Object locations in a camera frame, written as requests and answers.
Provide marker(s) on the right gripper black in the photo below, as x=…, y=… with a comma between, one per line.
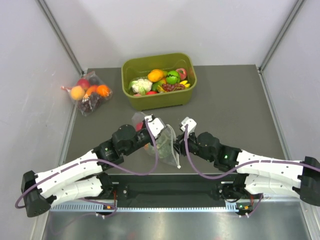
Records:
x=180, y=144

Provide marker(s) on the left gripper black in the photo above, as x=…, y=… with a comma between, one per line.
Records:
x=151, y=143

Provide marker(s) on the polka dot zip top bag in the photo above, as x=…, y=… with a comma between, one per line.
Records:
x=175, y=162

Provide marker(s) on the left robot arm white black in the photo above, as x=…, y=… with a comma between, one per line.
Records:
x=85, y=177

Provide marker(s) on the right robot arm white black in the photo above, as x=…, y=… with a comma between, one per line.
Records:
x=256, y=174

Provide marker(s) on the fake orange fruit in bag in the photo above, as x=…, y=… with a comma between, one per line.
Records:
x=147, y=146

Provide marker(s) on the fake red fruit in bag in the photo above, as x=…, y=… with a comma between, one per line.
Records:
x=139, y=126

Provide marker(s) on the fake cauliflower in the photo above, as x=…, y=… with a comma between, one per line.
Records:
x=141, y=86

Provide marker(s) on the fake purple grapes bunch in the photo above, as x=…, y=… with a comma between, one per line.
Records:
x=172, y=87

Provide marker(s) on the fake yellow banana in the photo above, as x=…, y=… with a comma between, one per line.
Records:
x=184, y=84

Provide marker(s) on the fake orange mango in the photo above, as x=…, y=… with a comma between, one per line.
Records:
x=155, y=75

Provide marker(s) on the fake green apple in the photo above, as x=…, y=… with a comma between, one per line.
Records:
x=173, y=77

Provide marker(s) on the clear bag of fake fruit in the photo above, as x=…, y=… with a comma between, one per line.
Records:
x=89, y=93

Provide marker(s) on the fake pink apple slice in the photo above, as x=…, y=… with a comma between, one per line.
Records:
x=182, y=73

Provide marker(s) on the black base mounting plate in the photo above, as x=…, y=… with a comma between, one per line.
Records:
x=175, y=190

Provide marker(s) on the green plastic bin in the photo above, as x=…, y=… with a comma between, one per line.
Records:
x=139, y=68

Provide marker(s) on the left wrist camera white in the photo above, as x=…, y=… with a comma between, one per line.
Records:
x=154, y=125

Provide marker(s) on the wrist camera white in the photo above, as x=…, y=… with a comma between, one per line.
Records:
x=188, y=125
x=154, y=125

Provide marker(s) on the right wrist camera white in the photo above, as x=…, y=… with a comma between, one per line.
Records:
x=188, y=125

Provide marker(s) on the grey slotted cable duct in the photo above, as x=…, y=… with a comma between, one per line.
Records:
x=84, y=206

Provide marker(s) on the left aluminium frame post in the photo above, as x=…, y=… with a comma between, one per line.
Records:
x=60, y=35

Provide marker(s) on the aluminium frame post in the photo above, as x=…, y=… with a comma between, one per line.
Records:
x=60, y=35
x=293, y=13

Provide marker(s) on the right aluminium frame post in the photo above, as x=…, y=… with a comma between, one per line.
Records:
x=293, y=13

